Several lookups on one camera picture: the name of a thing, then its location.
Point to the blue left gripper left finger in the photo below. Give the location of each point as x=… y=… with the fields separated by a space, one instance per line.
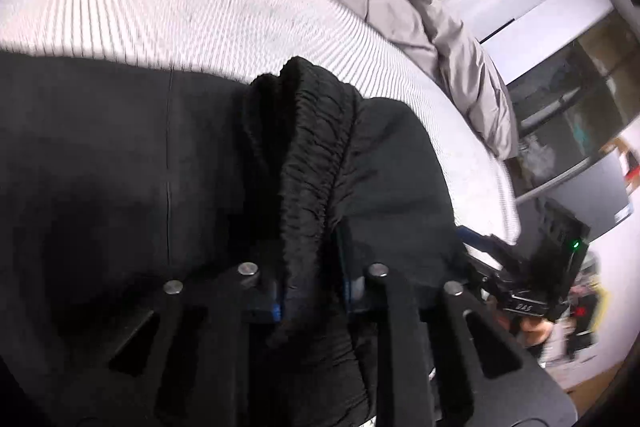
x=274 y=300

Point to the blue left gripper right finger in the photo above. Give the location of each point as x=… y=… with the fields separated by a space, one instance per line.
x=356 y=299

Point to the black pants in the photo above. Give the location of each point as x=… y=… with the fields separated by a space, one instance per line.
x=142 y=213

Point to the person's right hand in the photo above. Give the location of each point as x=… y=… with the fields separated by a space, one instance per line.
x=534 y=331

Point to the dark glass shelf cabinet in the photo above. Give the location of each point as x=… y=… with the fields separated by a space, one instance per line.
x=574 y=102

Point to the white honeycomb pattern mattress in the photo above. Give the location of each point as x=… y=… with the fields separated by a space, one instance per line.
x=243 y=39

